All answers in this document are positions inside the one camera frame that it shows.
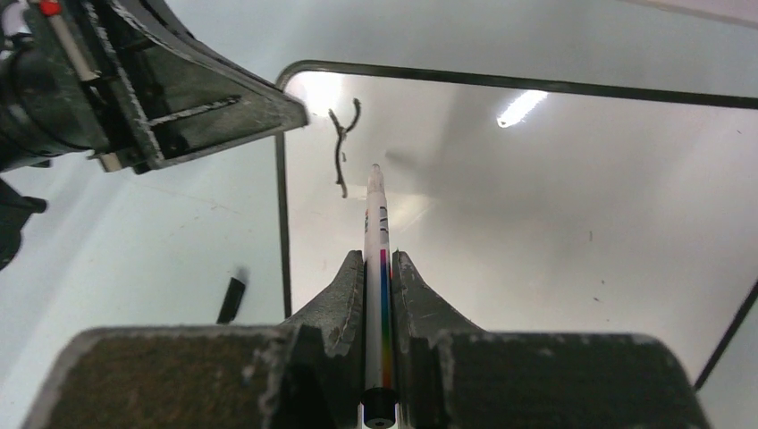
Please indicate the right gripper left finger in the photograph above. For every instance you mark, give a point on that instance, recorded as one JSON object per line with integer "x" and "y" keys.
{"x": 302, "y": 373}

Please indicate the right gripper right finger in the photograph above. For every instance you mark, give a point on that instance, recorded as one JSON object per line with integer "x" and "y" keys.
{"x": 454, "y": 374}

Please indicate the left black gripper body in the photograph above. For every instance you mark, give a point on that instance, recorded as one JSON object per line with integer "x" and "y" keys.
{"x": 59, "y": 94}

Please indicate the white marker pen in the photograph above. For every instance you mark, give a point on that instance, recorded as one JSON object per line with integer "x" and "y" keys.
{"x": 379, "y": 398}

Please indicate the black marker cap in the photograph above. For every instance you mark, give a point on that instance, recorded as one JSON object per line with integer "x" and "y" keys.
{"x": 233, "y": 297}

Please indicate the black framed whiteboard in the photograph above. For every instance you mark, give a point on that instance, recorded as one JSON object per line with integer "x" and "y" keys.
{"x": 533, "y": 205}

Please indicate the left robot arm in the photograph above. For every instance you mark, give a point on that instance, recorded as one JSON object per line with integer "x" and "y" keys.
{"x": 18, "y": 177}

